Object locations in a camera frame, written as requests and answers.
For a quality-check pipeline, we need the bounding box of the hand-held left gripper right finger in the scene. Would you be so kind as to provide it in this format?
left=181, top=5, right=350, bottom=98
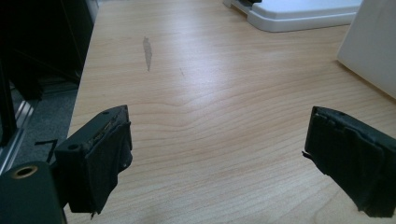
left=302, top=105, right=396, bottom=218

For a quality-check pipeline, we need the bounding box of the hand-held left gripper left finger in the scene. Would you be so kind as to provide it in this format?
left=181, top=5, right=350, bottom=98
left=53, top=105, right=134, bottom=217

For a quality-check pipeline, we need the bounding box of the white box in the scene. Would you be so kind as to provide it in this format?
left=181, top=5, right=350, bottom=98
left=336, top=0, right=396, bottom=100

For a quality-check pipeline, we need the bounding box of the black metal stand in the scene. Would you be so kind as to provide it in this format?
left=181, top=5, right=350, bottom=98
left=0, top=0, right=95, bottom=147

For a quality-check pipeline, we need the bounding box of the white plastic appliance base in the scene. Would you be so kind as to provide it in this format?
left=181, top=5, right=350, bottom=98
left=222, top=0, right=364, bottom=34

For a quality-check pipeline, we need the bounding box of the silver aluminium rail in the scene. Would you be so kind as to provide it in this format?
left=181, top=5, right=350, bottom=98
left=0, top=98, right=35, bottom=175

